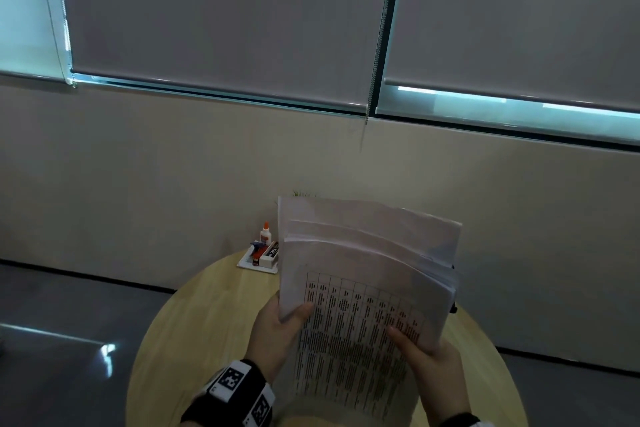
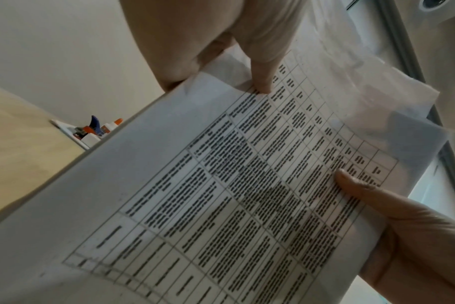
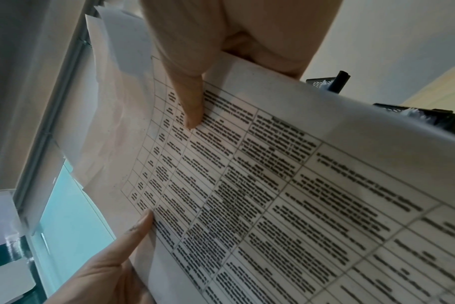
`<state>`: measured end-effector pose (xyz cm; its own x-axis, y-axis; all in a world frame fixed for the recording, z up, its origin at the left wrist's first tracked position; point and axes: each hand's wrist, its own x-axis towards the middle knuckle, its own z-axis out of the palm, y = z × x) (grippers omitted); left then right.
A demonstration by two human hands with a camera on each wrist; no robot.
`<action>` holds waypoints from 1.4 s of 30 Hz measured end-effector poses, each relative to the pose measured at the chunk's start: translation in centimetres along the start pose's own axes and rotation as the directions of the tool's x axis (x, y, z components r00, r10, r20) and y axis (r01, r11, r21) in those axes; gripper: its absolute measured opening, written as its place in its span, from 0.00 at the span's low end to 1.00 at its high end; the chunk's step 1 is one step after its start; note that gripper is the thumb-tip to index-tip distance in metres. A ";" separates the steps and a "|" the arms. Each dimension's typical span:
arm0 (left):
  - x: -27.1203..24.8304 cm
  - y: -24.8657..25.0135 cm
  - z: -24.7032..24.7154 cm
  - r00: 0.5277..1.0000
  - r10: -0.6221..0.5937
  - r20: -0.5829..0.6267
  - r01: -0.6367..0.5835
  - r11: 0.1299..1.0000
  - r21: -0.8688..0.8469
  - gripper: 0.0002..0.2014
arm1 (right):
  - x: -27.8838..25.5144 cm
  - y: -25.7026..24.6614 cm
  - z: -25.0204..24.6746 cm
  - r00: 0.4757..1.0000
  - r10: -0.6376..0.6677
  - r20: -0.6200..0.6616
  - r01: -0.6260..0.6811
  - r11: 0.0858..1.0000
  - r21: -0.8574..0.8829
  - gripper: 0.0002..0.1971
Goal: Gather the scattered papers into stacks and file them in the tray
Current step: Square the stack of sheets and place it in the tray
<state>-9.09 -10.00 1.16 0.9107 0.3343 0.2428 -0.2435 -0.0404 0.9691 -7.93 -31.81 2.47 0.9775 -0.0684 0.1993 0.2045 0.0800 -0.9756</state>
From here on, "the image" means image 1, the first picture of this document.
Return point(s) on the person's left hand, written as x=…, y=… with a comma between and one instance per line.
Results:
x=270, y=336

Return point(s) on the white glue bottle orange cap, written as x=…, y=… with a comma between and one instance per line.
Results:
x=265, y=235

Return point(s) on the person's right hand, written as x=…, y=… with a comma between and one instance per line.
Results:
x=442, y=381

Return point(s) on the white box black label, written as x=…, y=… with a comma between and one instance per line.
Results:
x=270, y=254

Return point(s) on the round wooden table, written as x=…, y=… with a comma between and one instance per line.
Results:
x=200, y=321

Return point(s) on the small blue tool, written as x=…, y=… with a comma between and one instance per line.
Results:
x=256, y=244

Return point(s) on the stack of printed papers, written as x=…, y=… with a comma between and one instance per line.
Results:
x=360, y=291

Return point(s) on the black left wrist band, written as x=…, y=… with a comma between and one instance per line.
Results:
x=210, y=406

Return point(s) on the red stapler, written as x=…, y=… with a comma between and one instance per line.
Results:
x=258, y=255

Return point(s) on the white tray with stapler items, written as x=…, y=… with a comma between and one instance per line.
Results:
x=245, y=264

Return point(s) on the window with black frame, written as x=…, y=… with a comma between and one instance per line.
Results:
x=500, y=114

